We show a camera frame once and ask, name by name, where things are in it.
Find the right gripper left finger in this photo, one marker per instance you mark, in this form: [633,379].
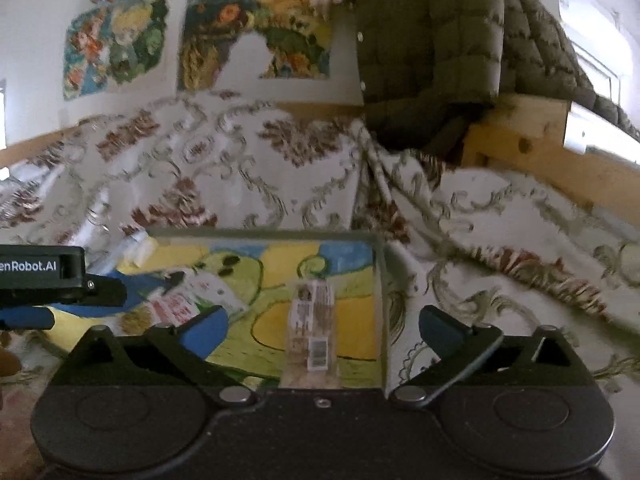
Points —
[186,348]

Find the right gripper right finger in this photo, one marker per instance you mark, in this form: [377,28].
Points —
[461,350]

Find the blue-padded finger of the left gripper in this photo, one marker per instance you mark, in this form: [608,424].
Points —
[25,301]

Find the white red snack pouch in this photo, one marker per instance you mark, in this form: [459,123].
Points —
[174,297]

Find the clear nougat bar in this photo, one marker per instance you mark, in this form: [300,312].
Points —
[311,338]

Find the grey shallow tray box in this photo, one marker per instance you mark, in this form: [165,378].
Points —
[300,304]

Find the floral white bed quilt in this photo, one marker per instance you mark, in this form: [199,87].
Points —
[483,245]

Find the colourful drawing tray liner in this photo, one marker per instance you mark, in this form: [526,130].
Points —
[280,279]

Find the anime poster lower left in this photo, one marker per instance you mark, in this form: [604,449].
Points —
[115,49]

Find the olive quilted puffer jacket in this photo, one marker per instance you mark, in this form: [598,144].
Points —
[429,69]

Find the white air conditioner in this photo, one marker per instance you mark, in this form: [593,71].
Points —
[596,42]

